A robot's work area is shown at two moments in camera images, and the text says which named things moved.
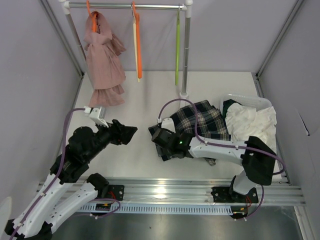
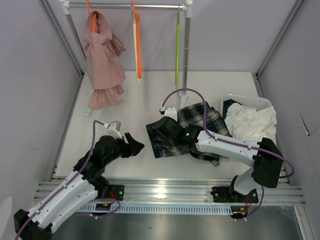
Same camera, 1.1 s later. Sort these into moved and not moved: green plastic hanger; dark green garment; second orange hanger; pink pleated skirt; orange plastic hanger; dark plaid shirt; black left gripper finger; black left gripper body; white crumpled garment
Moved: black left gripper finger; black left gripper body; dark plaid shirt
Not moved: green plastic hanger; pink pleated skirt; dark green garment; second orange hanger; white crumpled garment; orange plastic hanger
